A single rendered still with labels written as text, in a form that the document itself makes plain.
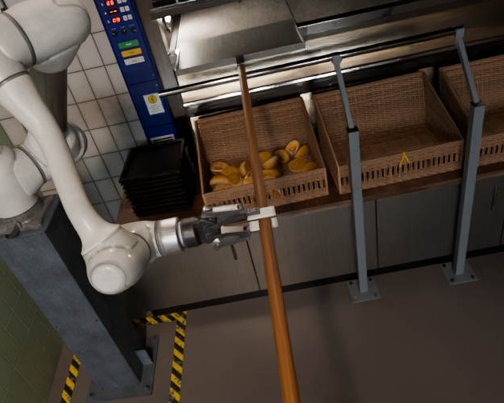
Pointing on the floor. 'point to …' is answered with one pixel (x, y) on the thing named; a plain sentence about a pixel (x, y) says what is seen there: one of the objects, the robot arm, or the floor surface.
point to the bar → (459, 272)
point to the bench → (338, 238)
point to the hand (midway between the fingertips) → (262, 218)
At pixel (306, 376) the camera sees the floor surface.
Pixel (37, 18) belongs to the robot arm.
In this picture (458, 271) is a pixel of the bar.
